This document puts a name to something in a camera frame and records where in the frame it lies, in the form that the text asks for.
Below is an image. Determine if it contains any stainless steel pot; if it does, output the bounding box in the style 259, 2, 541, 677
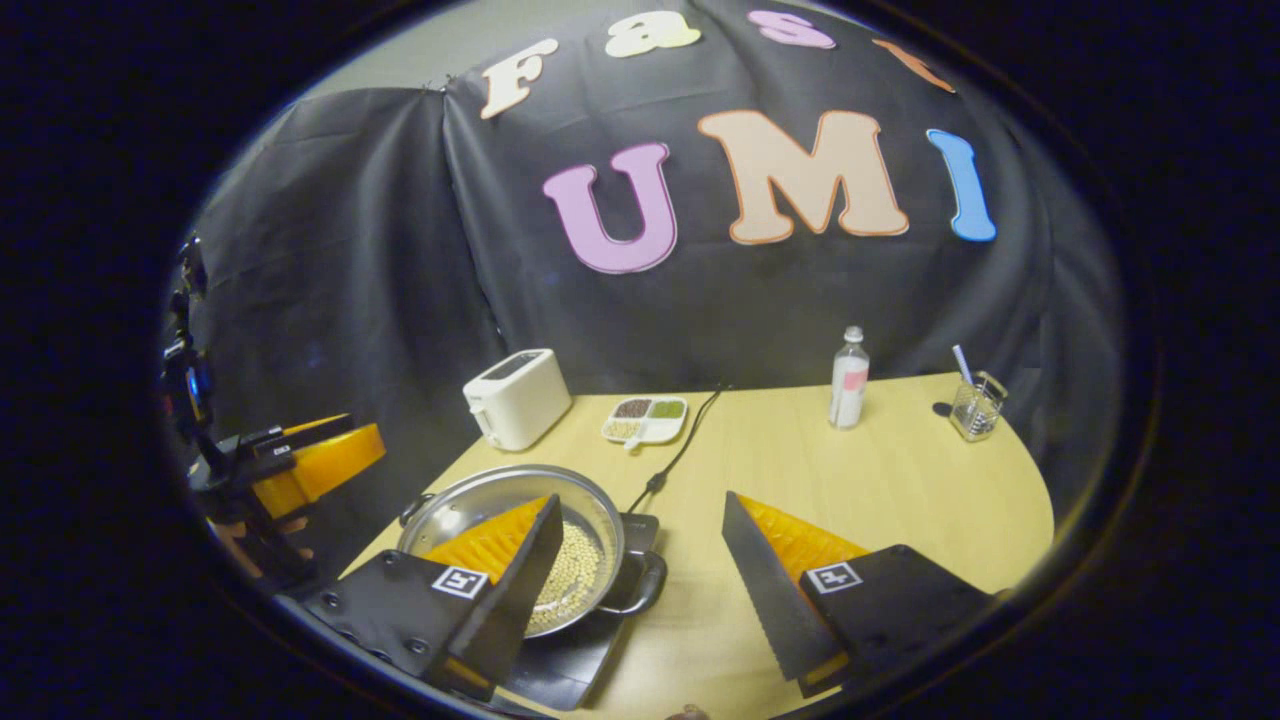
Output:
397, 464, 669, 639

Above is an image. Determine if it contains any clear bottle with pink label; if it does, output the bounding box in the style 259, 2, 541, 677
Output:
829, 325, 871, 430

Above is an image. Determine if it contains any pile of yellow soybeans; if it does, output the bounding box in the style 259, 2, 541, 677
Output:
525, 518, 609, 633

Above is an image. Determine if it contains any white toaster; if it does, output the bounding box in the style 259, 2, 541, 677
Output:
462, 348, 574, 452

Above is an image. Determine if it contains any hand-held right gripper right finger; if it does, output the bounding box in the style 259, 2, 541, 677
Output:
722, 490, 1001, 699

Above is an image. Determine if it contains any black induction cooktop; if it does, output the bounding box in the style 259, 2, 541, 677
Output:
500, 512, 661, 713

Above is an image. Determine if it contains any black power cable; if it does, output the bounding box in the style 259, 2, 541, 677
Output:
625, 385, 731, 516

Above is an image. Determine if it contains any black backdrop cloth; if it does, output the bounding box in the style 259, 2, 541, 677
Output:
170, 0, 1126, 561

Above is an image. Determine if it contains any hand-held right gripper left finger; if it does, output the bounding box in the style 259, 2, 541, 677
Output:
303, 493, 564, 703

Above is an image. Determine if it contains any white divided bean dish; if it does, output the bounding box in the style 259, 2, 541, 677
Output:
601, 396, 689, 453

